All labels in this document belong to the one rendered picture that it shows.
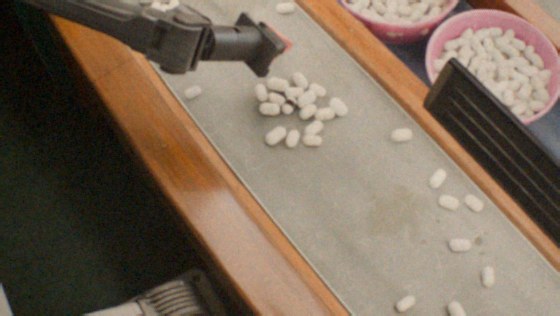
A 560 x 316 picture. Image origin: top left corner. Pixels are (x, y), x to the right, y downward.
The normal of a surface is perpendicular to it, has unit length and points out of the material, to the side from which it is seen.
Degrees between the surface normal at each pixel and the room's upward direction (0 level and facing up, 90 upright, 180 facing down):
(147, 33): 52
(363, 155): 0
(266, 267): 0
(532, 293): 0
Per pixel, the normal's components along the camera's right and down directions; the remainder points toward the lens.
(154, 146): -0.07, -0.56
